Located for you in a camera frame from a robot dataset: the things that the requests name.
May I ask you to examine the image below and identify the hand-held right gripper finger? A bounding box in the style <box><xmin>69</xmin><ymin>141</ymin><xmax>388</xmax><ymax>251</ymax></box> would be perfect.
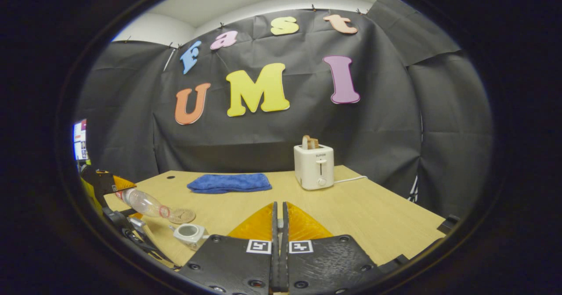
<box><xmin>281</xmin><ymin>201</ymin><xmax>409</xmax><ymax>295</ymax></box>
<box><xmin>178</xmin><ymin>201</ymin><xmax>279</xmax><ymax>295</ymax></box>

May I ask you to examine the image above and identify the clear plastic water bottle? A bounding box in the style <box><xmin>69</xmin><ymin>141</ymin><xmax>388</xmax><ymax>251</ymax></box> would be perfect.
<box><xmin>115</xmin><ymin>188</ymin><xmax>171</xmax><ymax>219</ymax></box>

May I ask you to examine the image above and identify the round brown coaster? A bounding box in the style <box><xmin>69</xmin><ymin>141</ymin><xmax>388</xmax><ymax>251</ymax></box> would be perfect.
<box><xmin>168</xmin><ymin>209</ymin><xmax>196</xmax><ymax>224</ymax></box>

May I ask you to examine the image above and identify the white teacup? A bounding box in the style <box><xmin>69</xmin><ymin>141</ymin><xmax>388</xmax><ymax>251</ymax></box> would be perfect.
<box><xmin>173</xmin><ymin>223</ymin><xmax>208</xmax><ymax>245</ymax></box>

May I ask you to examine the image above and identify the computer monitor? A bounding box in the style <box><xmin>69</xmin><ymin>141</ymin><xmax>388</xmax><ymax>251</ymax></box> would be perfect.
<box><xmin>72</xmin><ymin>119</ymin><xmax>88</xmax><ymax>160</ymax></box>

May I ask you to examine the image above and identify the blue towel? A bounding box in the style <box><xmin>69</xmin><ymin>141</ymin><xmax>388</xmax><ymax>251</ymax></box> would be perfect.
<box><xmin>187</xmin><ymin>173</ymin><xmax>273</xmax><ymax>194</ymax></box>

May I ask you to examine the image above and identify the white toaster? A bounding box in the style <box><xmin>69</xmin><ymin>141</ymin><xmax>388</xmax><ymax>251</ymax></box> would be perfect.
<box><xmin>294</xmin><ymin>144</ymin><xmax>335</xmax><ymax>191</ymax></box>

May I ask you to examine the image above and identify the small black block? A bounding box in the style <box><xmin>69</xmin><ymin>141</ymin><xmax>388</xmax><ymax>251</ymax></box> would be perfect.
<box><xmin>437</xmin><ymin>215</ymin><xmax>460</xmax><ymax>235</ymax></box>

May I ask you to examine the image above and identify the black backdrop cloth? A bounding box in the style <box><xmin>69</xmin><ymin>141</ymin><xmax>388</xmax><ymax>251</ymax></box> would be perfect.
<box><xmin>74</xmin><ymin>0</ymin><xmax>494</xmax><ymax>219</ymax></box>

